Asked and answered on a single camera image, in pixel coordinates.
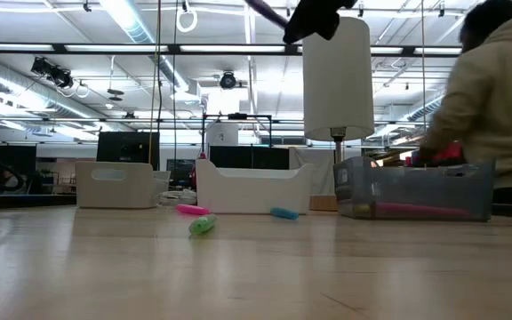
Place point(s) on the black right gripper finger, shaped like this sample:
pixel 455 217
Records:
pixel 345 11
pixel 311 20

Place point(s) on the teal highlighter marker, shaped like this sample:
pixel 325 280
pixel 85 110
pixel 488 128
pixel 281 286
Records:
pixel 284 213

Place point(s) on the green highlighter marker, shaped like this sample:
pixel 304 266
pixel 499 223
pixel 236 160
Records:
pixel 202 224

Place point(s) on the white shade table lamp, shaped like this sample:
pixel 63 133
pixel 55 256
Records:
pixel 338 89

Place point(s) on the wide black screen panel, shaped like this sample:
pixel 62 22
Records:
pixel 247 157

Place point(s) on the white fabric sheet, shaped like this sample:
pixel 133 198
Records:
pixel 318 173

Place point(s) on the person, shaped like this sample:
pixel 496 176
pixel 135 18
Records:
pixel 496 98

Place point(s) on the red storage bins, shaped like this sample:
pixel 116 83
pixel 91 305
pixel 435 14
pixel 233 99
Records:
pixel 449 153

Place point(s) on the white plastic bin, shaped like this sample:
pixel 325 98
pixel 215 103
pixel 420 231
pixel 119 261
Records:
pixel 247 195

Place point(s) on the dark grey plastic bin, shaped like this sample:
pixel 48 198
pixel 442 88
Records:
pixel 416 186

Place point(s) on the light grey plastic bin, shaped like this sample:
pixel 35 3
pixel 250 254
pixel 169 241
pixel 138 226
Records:
pixel 114 191

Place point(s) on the black track spotlight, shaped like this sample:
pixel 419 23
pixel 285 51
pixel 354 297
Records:
pixel 53 73

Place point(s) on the black ceiling camera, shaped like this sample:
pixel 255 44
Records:
pixel 228 81

